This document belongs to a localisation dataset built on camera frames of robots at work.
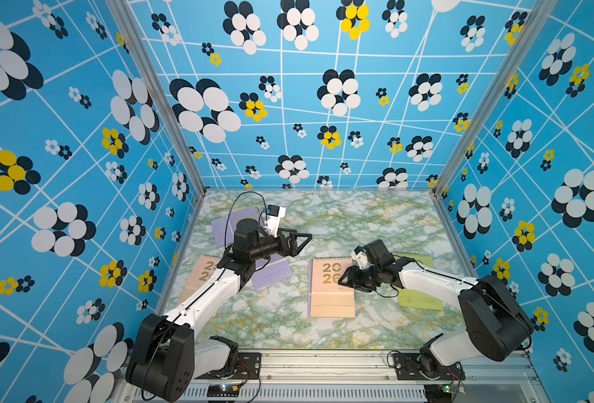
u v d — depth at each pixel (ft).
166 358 1.32
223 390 2.37
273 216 2.28
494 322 1.43
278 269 3.10
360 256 2.74
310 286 2.91
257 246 2.14
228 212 3.67
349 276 2.64
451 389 2.24
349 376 2.38
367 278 2.47
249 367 2.41
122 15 2.27
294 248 2.23
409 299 2.82
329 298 2.82
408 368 2.37
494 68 2.69
